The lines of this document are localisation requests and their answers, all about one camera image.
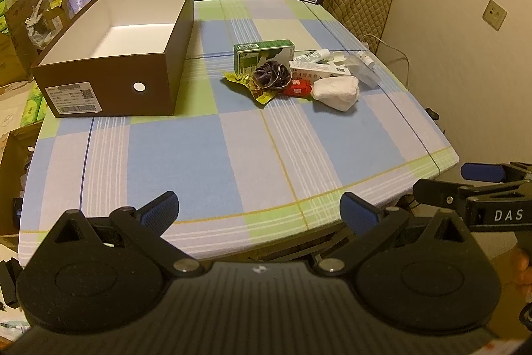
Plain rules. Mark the white medicine box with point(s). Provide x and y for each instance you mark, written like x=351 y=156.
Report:
x=313 y=71

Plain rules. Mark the brown open shoe box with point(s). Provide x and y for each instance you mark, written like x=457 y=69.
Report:
x=117 y=58

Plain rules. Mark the dark purple scrunchie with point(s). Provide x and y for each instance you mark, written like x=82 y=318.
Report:
x=272 y=75

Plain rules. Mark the green small carton box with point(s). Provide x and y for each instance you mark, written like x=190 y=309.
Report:
x=251 y=55

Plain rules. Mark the white ointment tube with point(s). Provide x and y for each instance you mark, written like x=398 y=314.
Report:
x=314 y=57

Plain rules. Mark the yellow snack packet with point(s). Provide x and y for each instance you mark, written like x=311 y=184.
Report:
x=259 y=94

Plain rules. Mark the white pill bottle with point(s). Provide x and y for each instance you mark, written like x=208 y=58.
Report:
x=366 y=58

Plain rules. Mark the white cloth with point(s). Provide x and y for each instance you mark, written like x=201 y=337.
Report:
x=339 y=93

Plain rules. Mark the person's right hand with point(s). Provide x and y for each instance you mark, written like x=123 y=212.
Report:
x=522 y=270

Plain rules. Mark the open cardboard box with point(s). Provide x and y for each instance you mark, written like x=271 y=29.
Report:
x=17 y=51

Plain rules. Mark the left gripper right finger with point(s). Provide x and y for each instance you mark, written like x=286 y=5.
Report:
x=373 y=227

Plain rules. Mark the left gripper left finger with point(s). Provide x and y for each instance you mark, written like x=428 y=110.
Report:
x=142 y=229

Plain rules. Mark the trash bin with rubbish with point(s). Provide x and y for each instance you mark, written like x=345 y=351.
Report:
x=47 y=19

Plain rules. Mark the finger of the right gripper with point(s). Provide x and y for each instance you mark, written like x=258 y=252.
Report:
x=454 y=196
x=496 y=173

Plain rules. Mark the clear plastic container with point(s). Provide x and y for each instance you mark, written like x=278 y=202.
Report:
x=366 y=75

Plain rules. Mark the green tissue pack bundle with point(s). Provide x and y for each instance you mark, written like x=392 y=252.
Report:
x=35 y=107

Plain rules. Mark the checkered bed sheet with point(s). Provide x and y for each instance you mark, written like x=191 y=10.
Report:
x=244 y=174

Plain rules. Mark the single wall socket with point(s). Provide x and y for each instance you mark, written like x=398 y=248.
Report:
x=494 y=15

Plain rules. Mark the red candy packet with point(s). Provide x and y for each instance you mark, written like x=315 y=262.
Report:
x=298 y=88

